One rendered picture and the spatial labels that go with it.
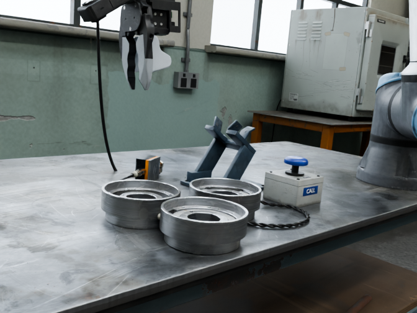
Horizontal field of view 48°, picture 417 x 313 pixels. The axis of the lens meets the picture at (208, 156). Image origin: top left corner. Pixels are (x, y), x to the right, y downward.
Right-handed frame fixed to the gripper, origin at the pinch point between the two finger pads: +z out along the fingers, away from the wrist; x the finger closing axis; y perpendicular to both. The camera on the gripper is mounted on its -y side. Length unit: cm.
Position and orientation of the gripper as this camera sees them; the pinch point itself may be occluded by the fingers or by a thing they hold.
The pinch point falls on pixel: (135, 82)
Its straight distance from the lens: 84.7
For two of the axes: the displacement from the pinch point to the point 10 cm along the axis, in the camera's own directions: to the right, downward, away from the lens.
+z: -0.1, 9.9, 1.6
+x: -6.1, -1.3, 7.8
